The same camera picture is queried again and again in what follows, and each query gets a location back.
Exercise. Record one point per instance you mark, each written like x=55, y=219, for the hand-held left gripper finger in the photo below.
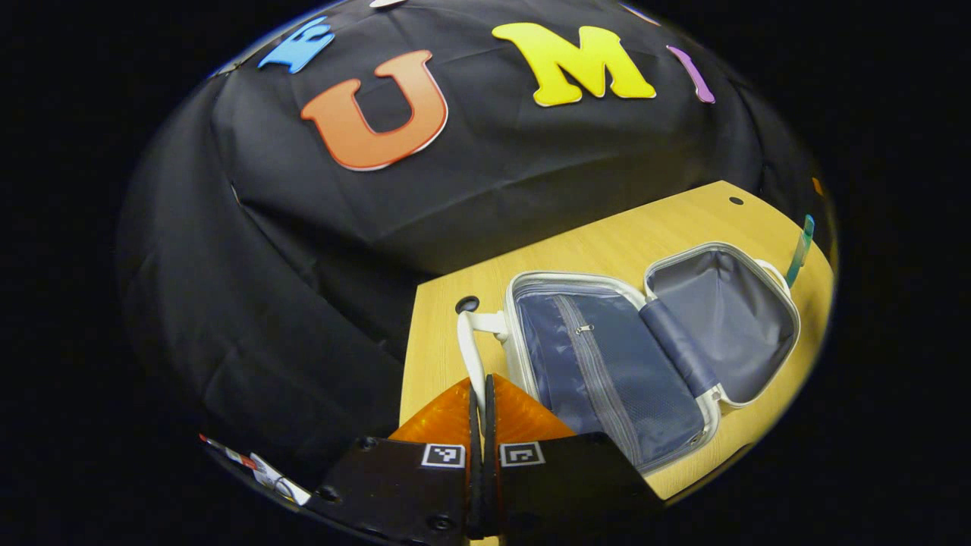
x=491, y=455
x=474, y=455

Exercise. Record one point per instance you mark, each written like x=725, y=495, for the white suitcase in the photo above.
x=607, y=364

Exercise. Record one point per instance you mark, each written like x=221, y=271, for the clear bottle with blue cap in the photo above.
x=800, y=254

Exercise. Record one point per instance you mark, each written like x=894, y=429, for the white red printed object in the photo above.
x=262, y=472

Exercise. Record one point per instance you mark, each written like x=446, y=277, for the black backdrop cloth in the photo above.
x=303, y=265

